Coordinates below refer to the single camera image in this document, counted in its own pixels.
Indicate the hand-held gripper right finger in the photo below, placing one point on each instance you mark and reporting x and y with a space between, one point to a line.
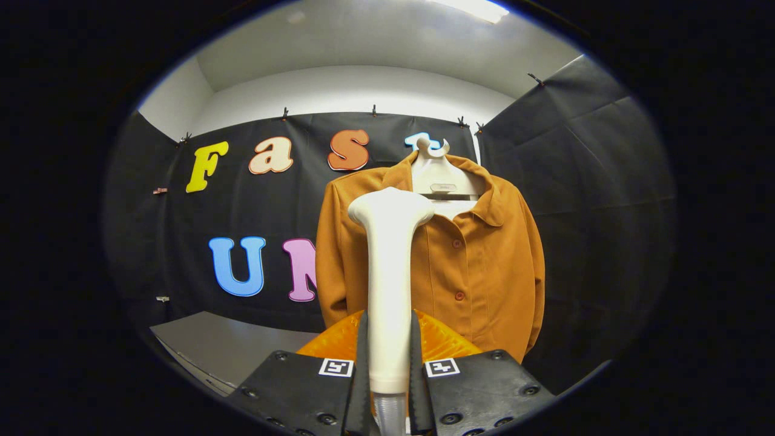
484 393

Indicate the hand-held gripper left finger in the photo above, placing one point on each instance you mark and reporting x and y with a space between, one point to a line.
303 393

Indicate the orange button-up shirt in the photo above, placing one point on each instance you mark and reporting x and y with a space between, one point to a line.
484 272

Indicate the white garment hanger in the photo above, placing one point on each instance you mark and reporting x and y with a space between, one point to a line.
439 178

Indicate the grey cabinet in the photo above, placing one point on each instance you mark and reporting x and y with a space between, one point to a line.
230 345

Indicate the black backdrop cloth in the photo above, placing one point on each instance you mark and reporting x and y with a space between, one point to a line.
605 212

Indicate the row of black clips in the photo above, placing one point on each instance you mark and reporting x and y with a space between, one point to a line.
284 114

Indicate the long ceiling light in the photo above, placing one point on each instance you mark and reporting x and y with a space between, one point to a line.
472 9

